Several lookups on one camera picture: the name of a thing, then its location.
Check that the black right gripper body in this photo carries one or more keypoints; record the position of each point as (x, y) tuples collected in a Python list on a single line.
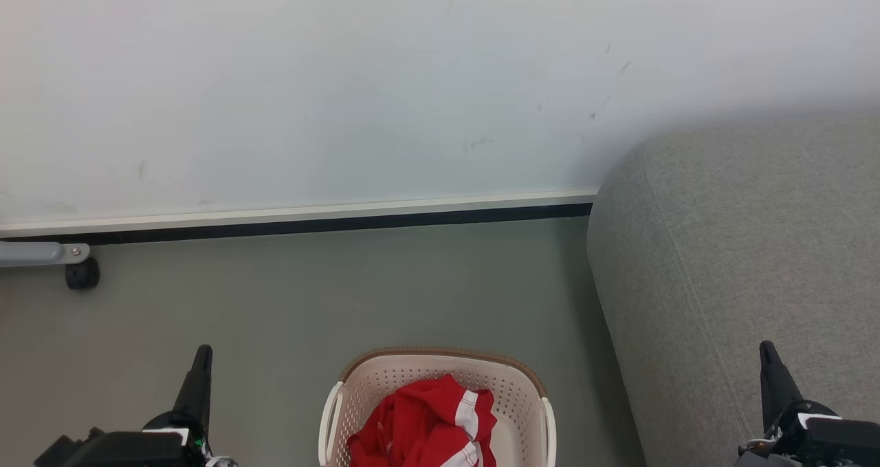
[(832, 443)]

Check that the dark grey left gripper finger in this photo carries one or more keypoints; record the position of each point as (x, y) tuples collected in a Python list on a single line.
[(197, 391)]

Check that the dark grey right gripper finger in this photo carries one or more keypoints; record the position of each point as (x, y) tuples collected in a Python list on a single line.
[(777, 384)]

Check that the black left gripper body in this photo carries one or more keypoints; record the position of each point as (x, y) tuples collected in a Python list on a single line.
[(130, 450)]

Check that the red white-striped garment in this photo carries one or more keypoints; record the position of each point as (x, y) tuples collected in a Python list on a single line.
[(419, 426)]

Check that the grey fabric sofa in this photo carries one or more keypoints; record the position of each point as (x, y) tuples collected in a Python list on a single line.
[(742, 267)]

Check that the black caster wheel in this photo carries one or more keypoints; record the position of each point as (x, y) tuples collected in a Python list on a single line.
[(82, 276)]

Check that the cream perforated plastic laundry basket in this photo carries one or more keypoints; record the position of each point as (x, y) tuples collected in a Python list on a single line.
[(392, 384)]

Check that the white and black baseboard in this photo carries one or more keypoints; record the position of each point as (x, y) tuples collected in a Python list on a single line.
[(295, 218)]

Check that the grey metal stand leg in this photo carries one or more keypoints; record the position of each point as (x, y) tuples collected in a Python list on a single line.
[(34, 254)]

